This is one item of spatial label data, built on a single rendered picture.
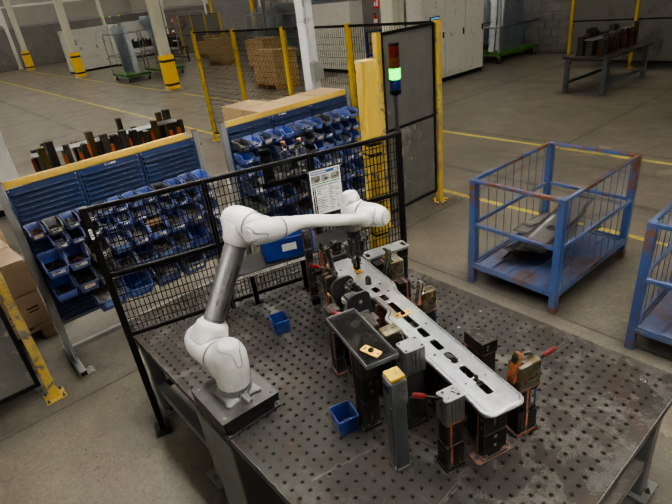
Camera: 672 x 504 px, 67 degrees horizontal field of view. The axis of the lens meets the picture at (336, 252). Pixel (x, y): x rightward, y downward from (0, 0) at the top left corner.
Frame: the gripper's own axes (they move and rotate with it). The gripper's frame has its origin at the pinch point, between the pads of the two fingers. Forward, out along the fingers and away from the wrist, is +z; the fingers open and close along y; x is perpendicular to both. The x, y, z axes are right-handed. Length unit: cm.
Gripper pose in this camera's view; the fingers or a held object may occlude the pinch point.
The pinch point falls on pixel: (356, 262)
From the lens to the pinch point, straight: 274.9
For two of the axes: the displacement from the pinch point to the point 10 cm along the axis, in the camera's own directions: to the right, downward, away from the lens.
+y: 9.0, -2.9, 3.3
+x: -4.2, -3.8, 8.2
